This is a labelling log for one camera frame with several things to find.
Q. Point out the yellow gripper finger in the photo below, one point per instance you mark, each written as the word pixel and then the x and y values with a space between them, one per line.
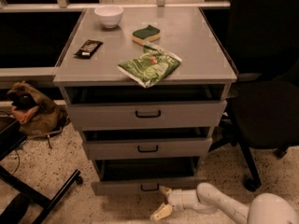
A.
pixel 166 191
pixel 165 210

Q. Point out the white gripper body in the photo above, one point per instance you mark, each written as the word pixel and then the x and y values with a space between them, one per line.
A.
pixel 177 200

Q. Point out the grey bottom drawer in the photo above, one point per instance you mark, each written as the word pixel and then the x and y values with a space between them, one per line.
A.
pixel 136 176

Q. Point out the grey drawer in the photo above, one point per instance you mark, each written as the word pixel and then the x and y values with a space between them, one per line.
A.
pixel 129 116
pixel 136 176
pixel 147 148

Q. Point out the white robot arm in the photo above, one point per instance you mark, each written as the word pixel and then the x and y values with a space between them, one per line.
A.
pixel 266 208

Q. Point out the grey middle drawer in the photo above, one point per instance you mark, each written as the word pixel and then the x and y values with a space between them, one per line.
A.
pixel 147 148

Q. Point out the grey top drawer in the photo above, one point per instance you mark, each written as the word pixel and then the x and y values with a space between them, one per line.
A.
pixel 129 116

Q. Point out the grey metal drawer cabinet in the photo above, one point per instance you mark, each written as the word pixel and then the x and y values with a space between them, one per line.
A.
pixel 204 74

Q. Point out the black office chair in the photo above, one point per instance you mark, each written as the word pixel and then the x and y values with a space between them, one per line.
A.
pixel 263 39

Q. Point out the green snack bag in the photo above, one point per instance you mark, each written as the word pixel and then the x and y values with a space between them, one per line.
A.
pixel 152 66

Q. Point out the brown backpack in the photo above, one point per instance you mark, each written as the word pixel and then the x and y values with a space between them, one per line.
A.
pixel 44 120

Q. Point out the green yellow sponge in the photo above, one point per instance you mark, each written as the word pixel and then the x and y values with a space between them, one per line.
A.
pixel 147 34

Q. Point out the black chocolate bar wrapper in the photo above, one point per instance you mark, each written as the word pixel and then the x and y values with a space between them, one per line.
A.
pixel 87 50

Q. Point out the white ceramic bowl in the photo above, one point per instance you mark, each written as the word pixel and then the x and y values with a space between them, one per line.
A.
pixel 109 15

